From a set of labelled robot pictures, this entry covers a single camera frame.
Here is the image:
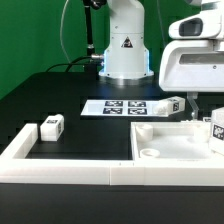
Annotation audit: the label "white U-shaped obstacle fence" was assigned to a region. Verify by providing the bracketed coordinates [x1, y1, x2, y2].
[0, 124, 224, 186]

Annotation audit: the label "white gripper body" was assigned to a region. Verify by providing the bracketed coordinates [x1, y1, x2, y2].
[159, 9, 224, 92]

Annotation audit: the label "white square table top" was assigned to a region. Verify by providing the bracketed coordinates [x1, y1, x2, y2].
[131, 122, 213, 160]

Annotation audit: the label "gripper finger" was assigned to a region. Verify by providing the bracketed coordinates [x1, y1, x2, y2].
[187, 92, 198, 120]

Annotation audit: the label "black cables on table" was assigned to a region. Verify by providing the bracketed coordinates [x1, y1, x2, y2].
[45, 54, 105, 73]

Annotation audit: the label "grey cable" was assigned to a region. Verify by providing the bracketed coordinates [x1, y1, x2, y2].
[59, 0, 72, 64]

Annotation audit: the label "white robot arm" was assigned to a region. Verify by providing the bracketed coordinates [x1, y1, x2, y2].
[99, 0, 224, 112]

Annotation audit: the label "white sheet with tags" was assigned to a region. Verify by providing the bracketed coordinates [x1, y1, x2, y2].
[81, 100, 168, 117]

